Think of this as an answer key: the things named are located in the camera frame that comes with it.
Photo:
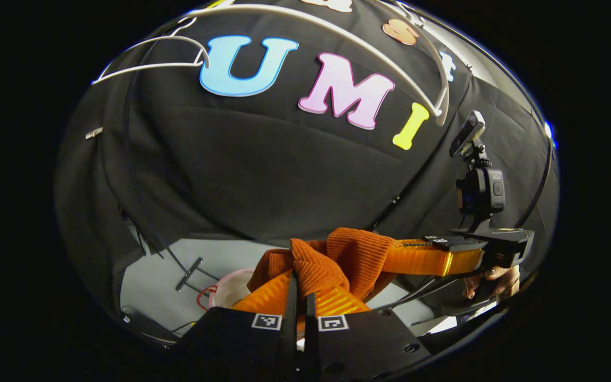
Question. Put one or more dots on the black backdrop cloth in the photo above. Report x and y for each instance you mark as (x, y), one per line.
(231, 159)

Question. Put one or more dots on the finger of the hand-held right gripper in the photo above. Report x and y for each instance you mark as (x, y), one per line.
(417, 257)

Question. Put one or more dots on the white clip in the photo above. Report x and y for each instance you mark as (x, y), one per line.
(94, 133)

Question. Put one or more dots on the white laundry hamper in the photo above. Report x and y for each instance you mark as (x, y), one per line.
(231, 289)

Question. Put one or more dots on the orange ribbed knit garment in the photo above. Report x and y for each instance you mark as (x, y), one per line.
(348, 254)

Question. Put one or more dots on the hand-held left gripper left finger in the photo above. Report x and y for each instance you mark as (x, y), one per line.
(290, 329)

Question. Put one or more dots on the grey metal floor bar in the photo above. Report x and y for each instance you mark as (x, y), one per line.
(189, 274)

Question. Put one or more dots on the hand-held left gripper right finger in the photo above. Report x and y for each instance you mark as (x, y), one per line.
(310, 334)

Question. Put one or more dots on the white plastic clothes hanger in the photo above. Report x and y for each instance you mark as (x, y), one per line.
(178, 63)
(438, 112)

